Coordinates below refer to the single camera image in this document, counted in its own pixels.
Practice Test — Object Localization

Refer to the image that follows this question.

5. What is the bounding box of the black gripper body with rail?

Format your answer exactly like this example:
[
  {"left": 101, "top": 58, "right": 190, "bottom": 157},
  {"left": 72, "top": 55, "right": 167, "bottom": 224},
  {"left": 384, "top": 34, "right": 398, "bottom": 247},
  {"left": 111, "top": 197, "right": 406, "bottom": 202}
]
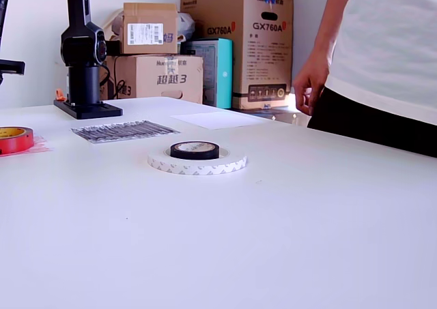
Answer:
[{"left": 0, "top": 59, "right": 26, "bottom": 85}]

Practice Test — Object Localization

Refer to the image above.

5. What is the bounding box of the red 3M tape roll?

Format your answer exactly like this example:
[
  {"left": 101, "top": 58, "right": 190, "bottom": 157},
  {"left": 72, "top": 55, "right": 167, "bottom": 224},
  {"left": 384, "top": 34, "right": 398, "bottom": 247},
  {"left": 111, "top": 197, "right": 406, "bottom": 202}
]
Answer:
[{"left": 0, "top": 126, "right": 35, "bottom": 155}]

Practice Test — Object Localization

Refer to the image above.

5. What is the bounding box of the small black tape roll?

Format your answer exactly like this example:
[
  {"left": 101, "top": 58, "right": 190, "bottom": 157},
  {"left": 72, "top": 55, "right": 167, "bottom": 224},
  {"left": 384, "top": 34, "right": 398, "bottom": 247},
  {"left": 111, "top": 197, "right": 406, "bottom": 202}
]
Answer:
[{"left": 169, "top": 140, "right": 219, "bottom": 161}]

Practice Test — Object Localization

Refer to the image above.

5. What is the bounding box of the person's right forearm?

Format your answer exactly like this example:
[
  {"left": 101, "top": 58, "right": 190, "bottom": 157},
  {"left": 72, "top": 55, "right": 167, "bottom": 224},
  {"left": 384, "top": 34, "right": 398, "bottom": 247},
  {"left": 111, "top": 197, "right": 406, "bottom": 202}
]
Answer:
[{"left": 307, "top": 0, "right": 358, "bottom": 71}]

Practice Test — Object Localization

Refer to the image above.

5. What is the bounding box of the wide white tape roll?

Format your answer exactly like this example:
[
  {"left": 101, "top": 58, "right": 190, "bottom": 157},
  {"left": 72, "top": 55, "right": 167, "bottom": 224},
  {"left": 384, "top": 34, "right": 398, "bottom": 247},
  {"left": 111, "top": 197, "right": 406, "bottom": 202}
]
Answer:
[{"left": 147, "top": 143, "right": 248, "bottom": 177}]

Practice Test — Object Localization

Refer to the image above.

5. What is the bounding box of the person's right hand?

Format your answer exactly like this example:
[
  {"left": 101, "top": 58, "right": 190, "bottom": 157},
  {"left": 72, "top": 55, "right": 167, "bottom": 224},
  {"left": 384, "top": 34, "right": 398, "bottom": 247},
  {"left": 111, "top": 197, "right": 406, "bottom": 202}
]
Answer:
[{"left": 292, "top": 61, "right": 330, "bottom": 116}]

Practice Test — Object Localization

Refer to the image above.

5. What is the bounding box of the paper with red scribble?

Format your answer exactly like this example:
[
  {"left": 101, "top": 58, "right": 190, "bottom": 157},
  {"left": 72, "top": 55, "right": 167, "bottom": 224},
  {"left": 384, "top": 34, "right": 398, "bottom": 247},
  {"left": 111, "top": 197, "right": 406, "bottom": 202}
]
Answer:
[{"left": 0, "top": 130, "right": 55, "bottom": 159}]

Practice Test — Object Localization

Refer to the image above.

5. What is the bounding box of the tan paper bag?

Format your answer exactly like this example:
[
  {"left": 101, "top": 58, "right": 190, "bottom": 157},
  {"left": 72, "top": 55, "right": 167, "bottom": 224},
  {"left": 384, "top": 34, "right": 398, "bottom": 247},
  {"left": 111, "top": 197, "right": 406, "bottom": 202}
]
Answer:
[{"left": 102, "top": 10, "right": 124, "bottom": 44}]

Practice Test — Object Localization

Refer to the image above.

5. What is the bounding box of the paper with black scribble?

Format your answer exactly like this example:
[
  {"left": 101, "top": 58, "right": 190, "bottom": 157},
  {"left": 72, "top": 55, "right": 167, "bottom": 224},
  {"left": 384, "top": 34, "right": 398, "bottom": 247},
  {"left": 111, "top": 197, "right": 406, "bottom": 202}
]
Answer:
[{"left": 70, "top": 119, "right": 182, "bottom": 145}]

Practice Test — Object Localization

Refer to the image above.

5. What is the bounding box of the cardboard box with shipping label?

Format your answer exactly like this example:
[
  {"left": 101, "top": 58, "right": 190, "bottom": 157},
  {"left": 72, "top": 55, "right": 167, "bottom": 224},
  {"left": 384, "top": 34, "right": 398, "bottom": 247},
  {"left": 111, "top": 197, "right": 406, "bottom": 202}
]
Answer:
[{"left": 121, "top": 2, "right": 179, "bottom": 55}]

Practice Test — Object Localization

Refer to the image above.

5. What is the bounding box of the wide brown printed carton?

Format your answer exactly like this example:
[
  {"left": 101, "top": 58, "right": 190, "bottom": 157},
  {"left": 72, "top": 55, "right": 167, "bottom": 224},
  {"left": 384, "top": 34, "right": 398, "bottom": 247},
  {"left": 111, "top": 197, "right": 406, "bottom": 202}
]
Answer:
[{"left": 98, "top": 54, "right": 204, "bottom": 105}]

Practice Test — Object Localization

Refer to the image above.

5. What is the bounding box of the white plastic bag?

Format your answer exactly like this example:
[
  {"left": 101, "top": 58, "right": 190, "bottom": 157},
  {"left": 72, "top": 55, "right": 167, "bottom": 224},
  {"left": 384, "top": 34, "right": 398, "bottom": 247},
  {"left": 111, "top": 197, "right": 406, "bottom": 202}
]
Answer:
[{"left": 176, "top": 12, "right": 196, "bottom": 44}]

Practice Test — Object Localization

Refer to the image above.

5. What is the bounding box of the teal and grey box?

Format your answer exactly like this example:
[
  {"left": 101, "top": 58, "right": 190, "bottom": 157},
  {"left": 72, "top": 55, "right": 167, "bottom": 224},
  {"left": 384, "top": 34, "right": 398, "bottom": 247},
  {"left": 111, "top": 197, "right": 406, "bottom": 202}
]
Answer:
[{"left": 186, "top": 38, "right": 234, "bottom": 109}]

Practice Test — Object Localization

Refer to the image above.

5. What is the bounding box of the blank white paper sheet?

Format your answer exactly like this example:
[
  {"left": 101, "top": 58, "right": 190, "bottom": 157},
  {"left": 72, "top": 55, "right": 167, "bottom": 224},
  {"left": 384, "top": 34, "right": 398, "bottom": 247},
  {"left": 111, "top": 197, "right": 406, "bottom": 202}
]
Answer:
[{"left": 169, "top": 110, "right": 270, "bottom": 131}]

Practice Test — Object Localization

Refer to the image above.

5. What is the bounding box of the tall GX760A cardboard box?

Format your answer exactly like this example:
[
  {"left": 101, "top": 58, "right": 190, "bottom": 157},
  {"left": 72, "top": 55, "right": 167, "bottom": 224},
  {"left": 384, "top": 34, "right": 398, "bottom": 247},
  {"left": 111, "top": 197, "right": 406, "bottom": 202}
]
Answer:
[{"left": 180, "top": 0, "right": 294, "bottom": 111}]

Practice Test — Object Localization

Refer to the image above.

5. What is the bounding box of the person in white shirt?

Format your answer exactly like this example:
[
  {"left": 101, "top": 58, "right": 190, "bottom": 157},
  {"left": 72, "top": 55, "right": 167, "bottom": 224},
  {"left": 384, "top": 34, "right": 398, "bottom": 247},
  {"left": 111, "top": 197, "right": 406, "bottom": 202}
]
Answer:
[{"left": 307, "top": 0, "right": 437, "bottom": 158}]

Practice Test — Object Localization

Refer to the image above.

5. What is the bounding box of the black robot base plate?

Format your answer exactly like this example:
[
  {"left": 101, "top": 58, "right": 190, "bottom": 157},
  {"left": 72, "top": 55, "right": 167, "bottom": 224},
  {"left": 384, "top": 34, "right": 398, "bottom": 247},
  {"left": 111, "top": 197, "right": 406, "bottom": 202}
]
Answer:
[{"left": 53, "top": 98, "right": 124, "bottom": 121}]

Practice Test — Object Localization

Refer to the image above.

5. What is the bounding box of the black power cable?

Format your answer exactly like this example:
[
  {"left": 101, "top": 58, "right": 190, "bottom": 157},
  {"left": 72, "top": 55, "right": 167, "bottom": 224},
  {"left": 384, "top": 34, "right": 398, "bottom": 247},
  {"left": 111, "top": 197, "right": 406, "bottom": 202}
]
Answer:
[{"left": 98, "top": 55, "right": 128, "bottom": 99}]

